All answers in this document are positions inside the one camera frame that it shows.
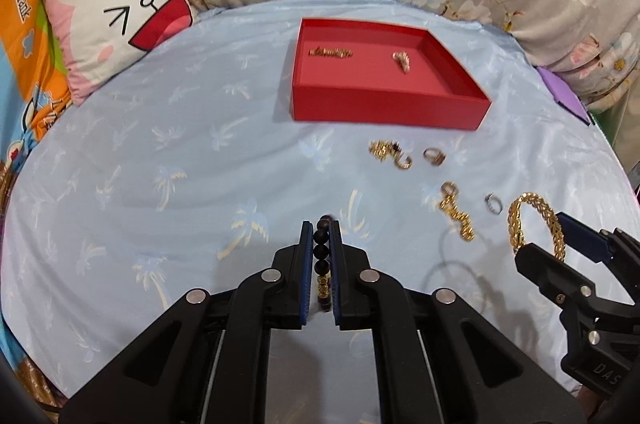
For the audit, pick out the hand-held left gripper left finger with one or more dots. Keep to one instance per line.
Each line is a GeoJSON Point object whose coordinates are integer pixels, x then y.
{"type": "Point", "coordinates": [304, 274]}

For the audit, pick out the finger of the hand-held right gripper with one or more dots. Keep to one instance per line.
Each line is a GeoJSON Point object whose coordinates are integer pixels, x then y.
{"type": "Point", "coordinates": [547, 271]}
{"type": "Point", "coordinates": [582, 236]}

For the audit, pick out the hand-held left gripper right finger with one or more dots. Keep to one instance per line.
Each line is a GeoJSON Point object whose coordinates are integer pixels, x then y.
{"type": "Point", "coordinates": [337, 274]}

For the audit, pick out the gold braided bangle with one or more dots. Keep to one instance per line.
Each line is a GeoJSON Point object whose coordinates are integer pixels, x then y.
{"type": "Point", "coordinates": [515, 219]}

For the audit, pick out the gold hoop earring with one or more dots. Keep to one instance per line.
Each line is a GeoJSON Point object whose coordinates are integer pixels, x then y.
{"type": "Point", "coordinates": [406, 165]}

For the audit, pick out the gold pendant cluster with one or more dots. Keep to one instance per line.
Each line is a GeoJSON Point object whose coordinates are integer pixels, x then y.
{"type": "Point", "coordinates": [381, 149]}

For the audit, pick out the red tray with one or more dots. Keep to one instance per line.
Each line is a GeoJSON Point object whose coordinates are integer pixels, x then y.
{"type": "Point", "coordinates": [360, 79]}

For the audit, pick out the green object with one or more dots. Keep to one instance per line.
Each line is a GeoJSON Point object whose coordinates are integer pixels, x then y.
{"type": "Point", "coordinates": [606, 122]}

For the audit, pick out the purple flat object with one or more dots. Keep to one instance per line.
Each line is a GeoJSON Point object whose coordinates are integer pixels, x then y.
{"type": "Point", "coordinates": [565, 94]}

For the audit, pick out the gold pearl clasp piece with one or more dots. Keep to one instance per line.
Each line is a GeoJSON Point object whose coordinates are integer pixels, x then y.
{"type": "Point", "coordinates": [401, 61]}

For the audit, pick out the cat face pillow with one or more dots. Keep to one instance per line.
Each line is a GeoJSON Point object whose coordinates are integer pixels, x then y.
{"type": "Point", "coordinates": [100, 34]}

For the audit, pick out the colourful cartoon blanket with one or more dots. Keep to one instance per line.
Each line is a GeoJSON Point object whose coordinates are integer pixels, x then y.
{"type": "Point", "coordinates": [30, 54]}

